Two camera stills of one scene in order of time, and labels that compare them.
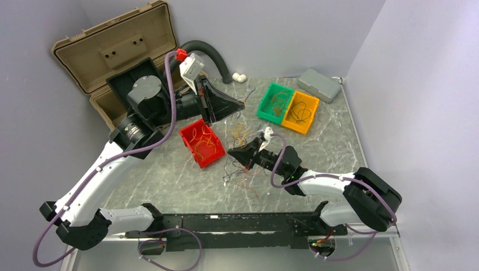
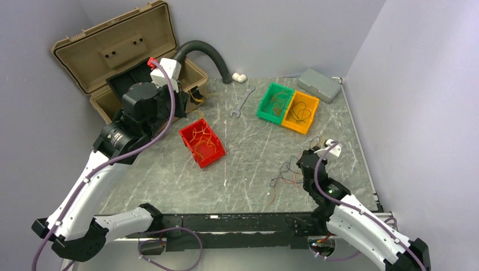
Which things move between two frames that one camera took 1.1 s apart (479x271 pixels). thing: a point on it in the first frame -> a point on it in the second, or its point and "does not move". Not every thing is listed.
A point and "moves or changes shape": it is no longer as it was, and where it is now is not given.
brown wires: x=278 y=101 does not move
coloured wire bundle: x=240 y=131 moves or changes shape
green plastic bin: x=274 y=103 does not move
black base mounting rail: x=221 y=232 does not move
